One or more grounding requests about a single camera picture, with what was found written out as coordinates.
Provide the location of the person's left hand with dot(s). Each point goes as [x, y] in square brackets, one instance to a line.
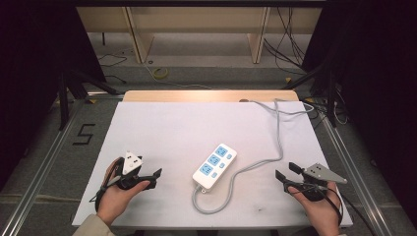
[113, 200]

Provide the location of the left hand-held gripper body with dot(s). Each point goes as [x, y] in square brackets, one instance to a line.
[131, 163]

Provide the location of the yellow tape roll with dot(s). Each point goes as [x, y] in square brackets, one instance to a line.
[160, 73]

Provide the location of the person's right hand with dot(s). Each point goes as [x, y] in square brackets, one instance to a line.
[323, 213]

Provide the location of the black metal stand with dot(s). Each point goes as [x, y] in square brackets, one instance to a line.
[64, 98]
[331, 98]

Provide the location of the wooden table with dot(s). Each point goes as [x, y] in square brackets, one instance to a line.
[209, 95]

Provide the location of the light wooden shelf unit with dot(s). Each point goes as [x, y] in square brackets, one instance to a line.
[200, 19]

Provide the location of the aluminium floor rail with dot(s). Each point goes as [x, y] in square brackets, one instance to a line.
[357, 177]
[39, 170]

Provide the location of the white power strip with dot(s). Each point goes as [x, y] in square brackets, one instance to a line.
[223, 170]

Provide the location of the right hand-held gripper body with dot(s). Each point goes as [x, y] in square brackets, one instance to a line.
[323, 173]

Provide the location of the white table mat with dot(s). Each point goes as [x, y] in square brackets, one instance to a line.
[170, 131]

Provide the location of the dark curtain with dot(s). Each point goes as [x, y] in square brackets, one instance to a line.
[32, 65]
[377, 82]

